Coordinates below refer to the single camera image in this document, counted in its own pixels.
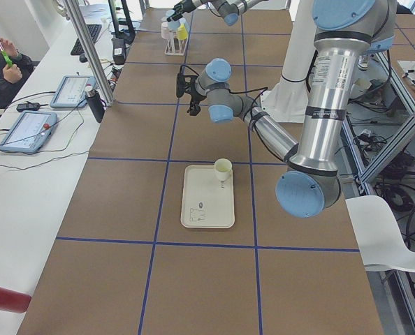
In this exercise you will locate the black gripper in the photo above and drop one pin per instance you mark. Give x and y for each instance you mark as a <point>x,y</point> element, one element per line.
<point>195,98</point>
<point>184,5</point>

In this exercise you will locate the blue plastic cup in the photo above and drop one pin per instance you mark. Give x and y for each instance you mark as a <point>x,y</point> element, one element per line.
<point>173,25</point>

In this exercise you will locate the yellow plastic cup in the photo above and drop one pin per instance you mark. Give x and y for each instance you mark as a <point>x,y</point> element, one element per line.
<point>182,33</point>

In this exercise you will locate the pink plastic cup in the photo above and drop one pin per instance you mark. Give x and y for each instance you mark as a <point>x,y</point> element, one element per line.
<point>165,32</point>

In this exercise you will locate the pale green plastic cup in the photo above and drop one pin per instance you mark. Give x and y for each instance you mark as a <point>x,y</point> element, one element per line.
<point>223,169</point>

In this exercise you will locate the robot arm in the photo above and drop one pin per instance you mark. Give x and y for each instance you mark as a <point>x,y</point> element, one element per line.
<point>229,12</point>
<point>345,30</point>

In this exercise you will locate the black water bottle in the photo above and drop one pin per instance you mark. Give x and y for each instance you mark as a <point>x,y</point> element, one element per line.
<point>94,102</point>

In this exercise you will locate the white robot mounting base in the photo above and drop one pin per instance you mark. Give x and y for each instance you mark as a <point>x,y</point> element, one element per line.
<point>287,101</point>

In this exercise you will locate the far blue teach pendant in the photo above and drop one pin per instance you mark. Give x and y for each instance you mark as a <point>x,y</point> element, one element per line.
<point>71,91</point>

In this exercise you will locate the blue teach pendant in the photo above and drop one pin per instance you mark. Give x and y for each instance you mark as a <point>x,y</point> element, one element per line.
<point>30,132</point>
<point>71,91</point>

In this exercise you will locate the cream plastic tray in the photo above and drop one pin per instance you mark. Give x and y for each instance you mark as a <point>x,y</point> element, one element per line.
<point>207,202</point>

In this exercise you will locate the black power adapter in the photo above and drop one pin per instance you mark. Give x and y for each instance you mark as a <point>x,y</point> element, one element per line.
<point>28,106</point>

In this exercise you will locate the near blue teach pendant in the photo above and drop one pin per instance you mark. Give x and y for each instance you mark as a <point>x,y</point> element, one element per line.
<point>30,132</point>

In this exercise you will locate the green plastic tool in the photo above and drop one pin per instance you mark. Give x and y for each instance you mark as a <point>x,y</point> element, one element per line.
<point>7,59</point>

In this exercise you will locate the person in black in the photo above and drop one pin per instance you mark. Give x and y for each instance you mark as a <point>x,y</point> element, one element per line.
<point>13,78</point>

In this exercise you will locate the white chair at right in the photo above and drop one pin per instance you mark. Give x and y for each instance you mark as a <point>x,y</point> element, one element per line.
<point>378,235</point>

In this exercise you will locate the red bottle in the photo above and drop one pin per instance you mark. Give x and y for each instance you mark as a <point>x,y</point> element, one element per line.
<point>13,301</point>

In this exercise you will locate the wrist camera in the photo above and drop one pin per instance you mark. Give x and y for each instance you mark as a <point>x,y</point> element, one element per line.
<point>180,85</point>

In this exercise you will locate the white wire cup rack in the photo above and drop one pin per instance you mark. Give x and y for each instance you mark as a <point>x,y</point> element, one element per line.
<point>174,47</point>

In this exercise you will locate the aluminium frame post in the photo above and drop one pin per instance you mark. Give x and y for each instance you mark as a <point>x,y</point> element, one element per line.
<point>80,27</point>

